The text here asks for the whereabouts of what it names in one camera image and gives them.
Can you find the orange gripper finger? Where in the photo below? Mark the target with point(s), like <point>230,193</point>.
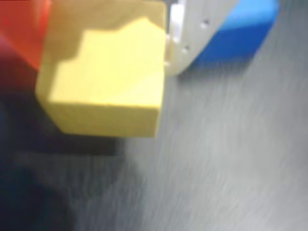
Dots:
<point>24,26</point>

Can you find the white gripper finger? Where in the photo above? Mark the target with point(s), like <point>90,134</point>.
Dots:
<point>195,31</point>

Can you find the yellow wooden cube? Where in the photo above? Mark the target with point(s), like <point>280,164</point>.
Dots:
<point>108,77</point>

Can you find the blue wooden cube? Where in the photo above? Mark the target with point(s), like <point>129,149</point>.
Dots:
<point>240,36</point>

